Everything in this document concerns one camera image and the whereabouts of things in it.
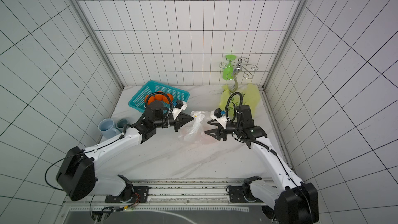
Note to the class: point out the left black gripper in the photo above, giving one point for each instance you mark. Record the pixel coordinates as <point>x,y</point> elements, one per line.
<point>175,123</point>

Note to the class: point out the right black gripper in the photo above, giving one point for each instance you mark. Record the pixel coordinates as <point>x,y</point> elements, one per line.
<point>222,130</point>

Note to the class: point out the white printed plastic bag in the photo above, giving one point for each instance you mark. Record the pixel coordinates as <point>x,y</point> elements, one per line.
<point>194,131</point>

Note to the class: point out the green plastic bag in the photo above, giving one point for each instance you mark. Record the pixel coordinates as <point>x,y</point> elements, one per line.
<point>251,97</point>

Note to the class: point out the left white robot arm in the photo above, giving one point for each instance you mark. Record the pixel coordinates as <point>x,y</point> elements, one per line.
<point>80,176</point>

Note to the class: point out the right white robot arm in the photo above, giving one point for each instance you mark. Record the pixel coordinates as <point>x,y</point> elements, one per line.
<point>279,174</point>

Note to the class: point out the orange three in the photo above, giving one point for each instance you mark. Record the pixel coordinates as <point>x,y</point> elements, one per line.
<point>168,98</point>

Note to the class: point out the orange two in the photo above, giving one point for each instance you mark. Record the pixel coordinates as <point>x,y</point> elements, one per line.
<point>159,97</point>

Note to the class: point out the orange one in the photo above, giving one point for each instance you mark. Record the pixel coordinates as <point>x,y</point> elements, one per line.
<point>149,99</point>

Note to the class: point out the teal plastic basket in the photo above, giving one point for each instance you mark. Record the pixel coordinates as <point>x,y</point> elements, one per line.
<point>138,100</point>

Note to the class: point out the green plastic wine glass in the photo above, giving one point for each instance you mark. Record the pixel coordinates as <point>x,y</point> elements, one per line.
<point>228,68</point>

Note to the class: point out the dark teal cup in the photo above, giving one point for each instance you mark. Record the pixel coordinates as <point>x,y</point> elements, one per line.
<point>121,124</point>

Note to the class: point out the chrome glass holder stand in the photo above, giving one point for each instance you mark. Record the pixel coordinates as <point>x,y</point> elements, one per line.
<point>241,65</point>

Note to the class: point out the light blue cup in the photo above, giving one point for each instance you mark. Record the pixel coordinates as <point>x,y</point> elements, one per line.
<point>108,128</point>

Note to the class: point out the aluminium mounting rail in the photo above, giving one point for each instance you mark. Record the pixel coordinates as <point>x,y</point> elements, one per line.
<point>200,194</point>

